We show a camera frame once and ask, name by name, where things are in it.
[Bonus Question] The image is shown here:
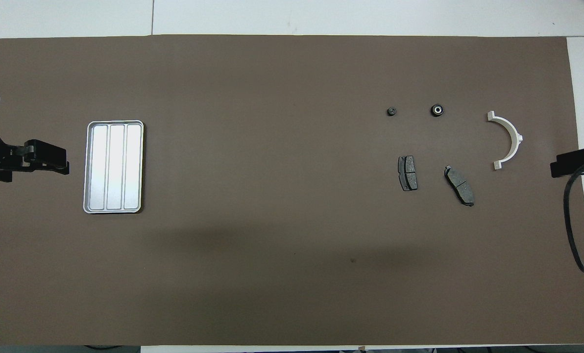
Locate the tapered dark grey brake pad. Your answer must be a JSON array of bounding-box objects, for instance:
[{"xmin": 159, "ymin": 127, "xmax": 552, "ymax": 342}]
[{"xmin": 444, "ymin": 165, "xmax": 475, "ymax": 207}]

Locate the silver metal tray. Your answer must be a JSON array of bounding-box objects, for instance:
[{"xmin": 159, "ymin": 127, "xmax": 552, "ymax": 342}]
[{"xmin": 83, "ymin": 120, "xmax": 145, "ymax": 214}]

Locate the white semicircular plastic bracket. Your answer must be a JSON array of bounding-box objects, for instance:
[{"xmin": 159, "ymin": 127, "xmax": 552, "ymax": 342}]
[{"xmin": 487, "ymin": 111, "xmax": 524, "ymax": 171}]

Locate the brown table mat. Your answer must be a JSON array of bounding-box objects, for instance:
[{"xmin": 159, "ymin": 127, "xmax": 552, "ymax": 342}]
[{"xmin": 0, "ymin": 34, "xmax": 584, "ymax": 346}]

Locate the rectangular dark grey brake pad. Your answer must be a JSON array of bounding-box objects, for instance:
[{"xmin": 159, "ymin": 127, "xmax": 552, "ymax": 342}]
[{"xmin": 397, "ymin": 155, "xmax": 418, "ymax": 192}]

